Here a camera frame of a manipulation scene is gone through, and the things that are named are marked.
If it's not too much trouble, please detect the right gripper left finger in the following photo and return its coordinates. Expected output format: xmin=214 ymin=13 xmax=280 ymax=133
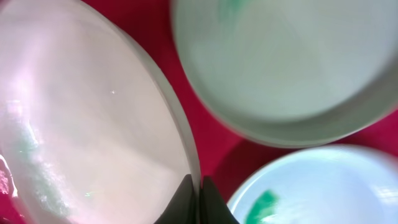
xmin=154 ymin=174 xmax=197 ymax=224

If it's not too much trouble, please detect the red plastic tray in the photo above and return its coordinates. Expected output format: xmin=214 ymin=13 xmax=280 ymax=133
xmin=0 ymin=0 xmax=398 ymax=224

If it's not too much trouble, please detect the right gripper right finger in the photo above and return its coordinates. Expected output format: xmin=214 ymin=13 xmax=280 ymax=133
xmin=199 ymin=176 xmax=239 ymax=224

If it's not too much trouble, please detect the light blue plate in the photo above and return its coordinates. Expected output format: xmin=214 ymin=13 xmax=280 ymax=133
xmin=228 ymin=144 xmax=397 ymax=224

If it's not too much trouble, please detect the white plate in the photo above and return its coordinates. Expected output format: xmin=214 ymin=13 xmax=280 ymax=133
xmin=1 ymin=0 xmax=200 ymax=223

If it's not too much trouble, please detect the mint green plate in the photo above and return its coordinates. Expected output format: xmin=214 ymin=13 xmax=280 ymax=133
xmin=171 ymin=0 xmax=397 ymax=148

